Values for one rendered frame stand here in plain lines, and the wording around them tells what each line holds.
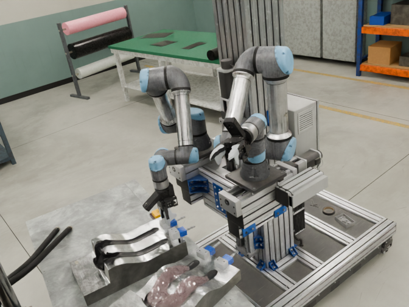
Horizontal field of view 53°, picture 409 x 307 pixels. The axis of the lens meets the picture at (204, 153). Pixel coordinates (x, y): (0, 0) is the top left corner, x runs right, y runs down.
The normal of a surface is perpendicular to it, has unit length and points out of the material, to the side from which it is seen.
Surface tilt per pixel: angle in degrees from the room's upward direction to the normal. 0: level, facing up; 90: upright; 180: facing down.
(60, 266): 0
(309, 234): 0
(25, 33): 90
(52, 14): 90
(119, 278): 90
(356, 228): 0
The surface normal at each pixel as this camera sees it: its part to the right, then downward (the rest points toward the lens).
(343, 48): -0.76, 0.39
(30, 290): -0.14, -0.88
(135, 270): 0.50, 0.34
